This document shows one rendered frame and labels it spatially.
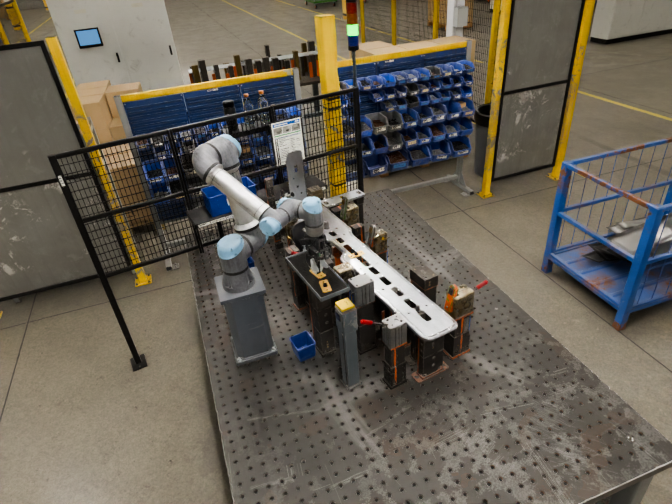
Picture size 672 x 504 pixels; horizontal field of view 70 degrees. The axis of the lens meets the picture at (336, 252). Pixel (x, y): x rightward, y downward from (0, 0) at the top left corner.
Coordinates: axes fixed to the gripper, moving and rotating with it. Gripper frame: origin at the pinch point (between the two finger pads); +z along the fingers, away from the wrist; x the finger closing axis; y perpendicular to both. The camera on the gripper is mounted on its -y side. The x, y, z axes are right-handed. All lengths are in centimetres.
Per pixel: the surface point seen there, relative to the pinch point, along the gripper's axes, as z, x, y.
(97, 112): 25, 1, -458
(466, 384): 48, 35, 59
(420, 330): 18, 21, 43
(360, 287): 7.6, 12.4, 14.6
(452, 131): 46, 263, -162
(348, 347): 22.9, -5.1, 27.6
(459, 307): 17, 43, 44
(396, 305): 17.7, 24.2, 24.9
